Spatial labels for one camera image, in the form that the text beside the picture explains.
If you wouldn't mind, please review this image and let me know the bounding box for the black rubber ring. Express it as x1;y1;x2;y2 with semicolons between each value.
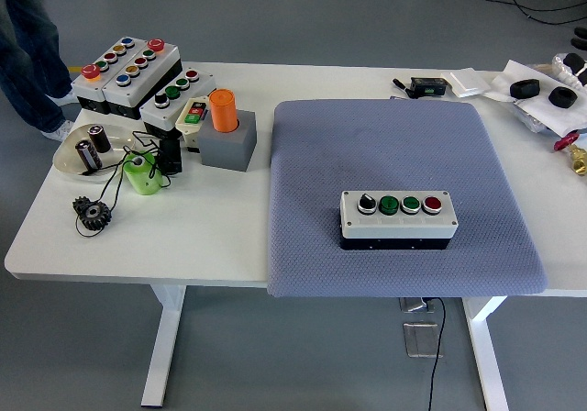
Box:
508;78;541;100
548;86;578;108

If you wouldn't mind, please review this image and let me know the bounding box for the black power cable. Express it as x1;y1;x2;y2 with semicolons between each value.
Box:
426;296;447;411

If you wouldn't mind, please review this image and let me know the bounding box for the small black device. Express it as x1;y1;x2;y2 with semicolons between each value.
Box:
155;138;183;176

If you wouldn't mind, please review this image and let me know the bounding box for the grey four-control button box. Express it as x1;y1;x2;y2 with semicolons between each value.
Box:
138;66;216;139
338;189;460;251

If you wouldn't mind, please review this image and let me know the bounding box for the brass valve red handle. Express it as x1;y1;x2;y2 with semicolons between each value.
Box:
552;131;587;176

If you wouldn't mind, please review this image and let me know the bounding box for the clear shallow dish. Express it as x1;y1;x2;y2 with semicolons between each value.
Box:
52;124;138;183

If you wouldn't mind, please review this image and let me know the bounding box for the black metal gear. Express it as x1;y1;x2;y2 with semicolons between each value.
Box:
72;195;113;233

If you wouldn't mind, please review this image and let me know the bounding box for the thin black wire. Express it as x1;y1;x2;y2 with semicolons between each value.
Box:
74;130;184;239

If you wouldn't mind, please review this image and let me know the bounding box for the black cylindrical capacitor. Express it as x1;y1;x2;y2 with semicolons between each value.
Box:
86;125;112;154
74;139;103;172

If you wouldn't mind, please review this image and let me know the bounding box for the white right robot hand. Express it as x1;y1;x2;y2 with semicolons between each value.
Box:
562;26;587;87

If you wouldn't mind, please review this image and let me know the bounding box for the grey five-button control box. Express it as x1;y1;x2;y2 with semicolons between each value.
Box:
100;38;183;121
70;36;138;115

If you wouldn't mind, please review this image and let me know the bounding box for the green plastic cylinder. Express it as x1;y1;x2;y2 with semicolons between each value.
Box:
121;152;164;196

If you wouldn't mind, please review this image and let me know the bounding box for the grey-blue textured mat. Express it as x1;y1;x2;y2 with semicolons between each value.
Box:
265;98;549;300

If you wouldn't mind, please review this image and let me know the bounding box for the grey square block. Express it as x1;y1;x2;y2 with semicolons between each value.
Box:
196;110;258;172

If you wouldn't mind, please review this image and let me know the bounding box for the metal floor socket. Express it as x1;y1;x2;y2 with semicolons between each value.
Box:
398;296;436;314

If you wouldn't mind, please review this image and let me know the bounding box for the white foam sheet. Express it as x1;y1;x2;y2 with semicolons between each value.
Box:
485;60;587;138

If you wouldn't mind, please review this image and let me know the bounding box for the beige red-green switch pendant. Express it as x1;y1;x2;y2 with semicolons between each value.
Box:
174;96;212;137

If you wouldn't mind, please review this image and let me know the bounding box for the small black module box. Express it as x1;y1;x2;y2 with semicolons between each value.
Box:
409;76;447;99

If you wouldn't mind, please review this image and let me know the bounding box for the metal floor plate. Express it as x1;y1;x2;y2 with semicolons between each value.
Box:
402;321;444;359

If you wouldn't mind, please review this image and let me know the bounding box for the orange ribbed cylinder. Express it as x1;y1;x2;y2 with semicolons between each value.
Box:
208;88;238;134

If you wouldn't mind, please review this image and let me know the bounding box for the white table leg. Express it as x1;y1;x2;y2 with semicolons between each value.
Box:
461;295;510;411
139;284;187;407

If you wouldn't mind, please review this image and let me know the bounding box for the clear plastic bag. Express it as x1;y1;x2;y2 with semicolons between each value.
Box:
509;101;549;133

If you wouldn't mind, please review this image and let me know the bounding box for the person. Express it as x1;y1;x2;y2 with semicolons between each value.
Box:
0;0;77;144

